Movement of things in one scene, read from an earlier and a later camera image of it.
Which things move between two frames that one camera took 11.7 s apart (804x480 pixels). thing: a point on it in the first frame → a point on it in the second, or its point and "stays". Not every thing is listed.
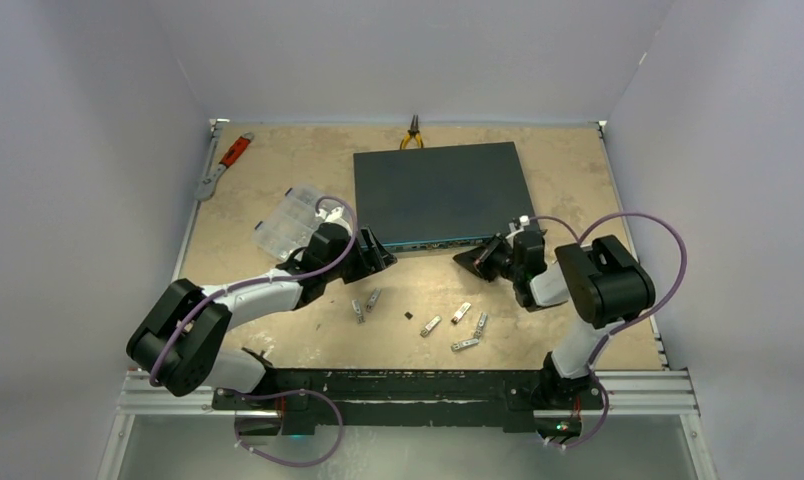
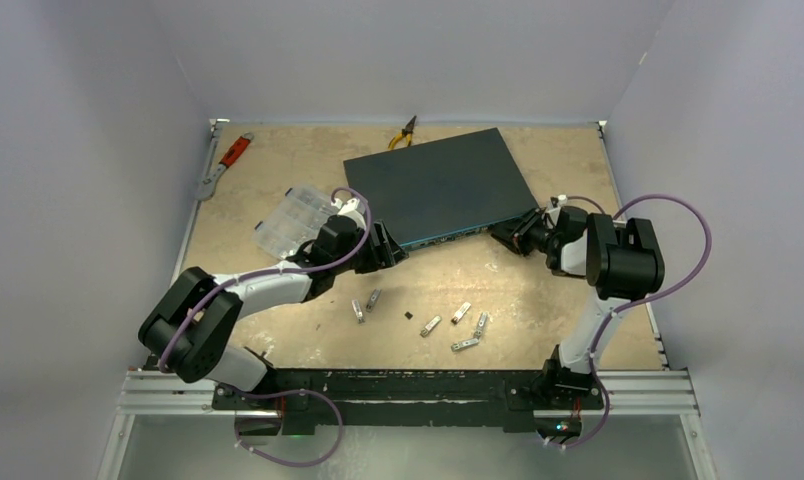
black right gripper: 474,259 → 515,234
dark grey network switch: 441,199 stays
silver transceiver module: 461,313 stays
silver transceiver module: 481,324 stays
